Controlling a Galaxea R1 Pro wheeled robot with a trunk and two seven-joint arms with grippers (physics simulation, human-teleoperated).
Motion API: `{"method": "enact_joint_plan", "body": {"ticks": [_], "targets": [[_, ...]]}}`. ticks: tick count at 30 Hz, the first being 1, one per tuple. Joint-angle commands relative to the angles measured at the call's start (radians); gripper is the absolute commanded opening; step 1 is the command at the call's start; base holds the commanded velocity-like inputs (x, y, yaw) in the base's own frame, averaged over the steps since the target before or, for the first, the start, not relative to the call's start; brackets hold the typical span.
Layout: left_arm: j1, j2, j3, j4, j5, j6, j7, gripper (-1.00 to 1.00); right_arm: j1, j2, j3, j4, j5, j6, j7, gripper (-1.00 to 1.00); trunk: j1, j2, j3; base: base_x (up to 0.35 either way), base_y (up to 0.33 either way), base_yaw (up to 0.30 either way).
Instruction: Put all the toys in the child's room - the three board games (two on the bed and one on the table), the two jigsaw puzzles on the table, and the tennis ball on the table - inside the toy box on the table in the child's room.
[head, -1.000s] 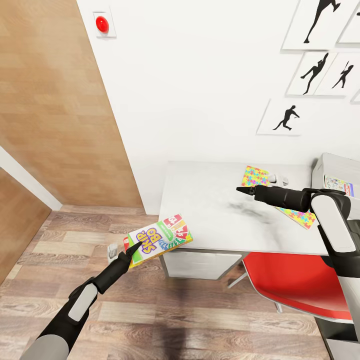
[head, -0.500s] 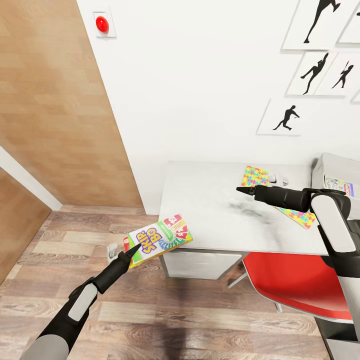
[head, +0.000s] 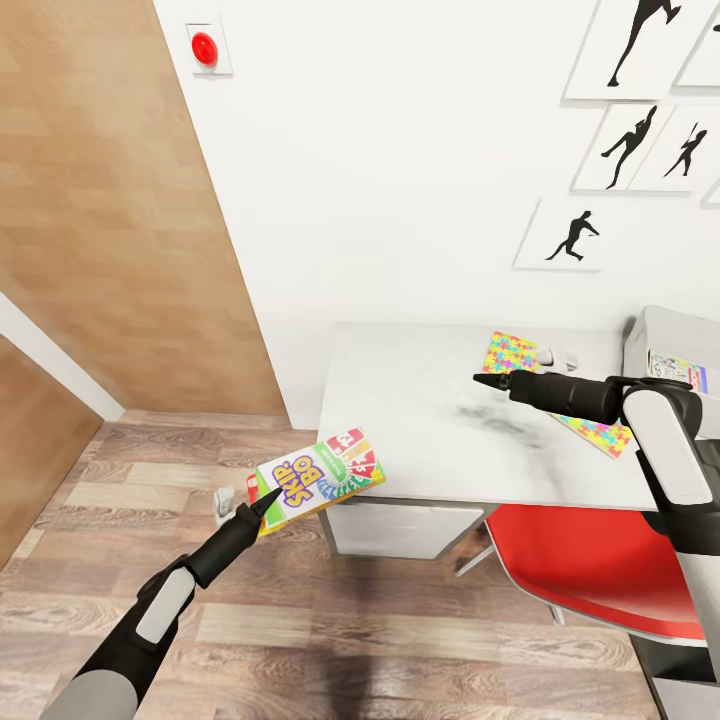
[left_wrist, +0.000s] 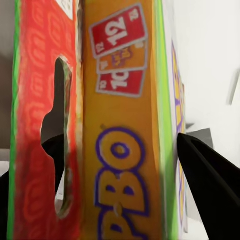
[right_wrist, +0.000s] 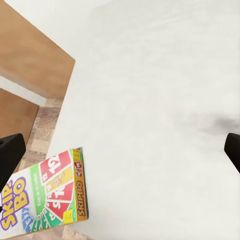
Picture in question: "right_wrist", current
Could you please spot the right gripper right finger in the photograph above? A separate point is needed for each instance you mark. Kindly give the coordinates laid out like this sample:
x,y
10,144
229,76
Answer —
x,y
232,149

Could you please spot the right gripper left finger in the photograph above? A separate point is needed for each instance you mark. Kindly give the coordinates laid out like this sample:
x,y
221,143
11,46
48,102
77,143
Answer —
x,y
12,150

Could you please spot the sliding door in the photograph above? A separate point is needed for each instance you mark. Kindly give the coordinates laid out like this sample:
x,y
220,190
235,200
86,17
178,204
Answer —
x,y
31,59
17,115

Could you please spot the desk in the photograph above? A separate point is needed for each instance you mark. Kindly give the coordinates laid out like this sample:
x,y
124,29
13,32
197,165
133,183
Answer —
x,y
153,95

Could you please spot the board game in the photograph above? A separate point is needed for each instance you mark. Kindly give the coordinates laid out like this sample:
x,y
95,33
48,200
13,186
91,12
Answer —
x,y
47,195

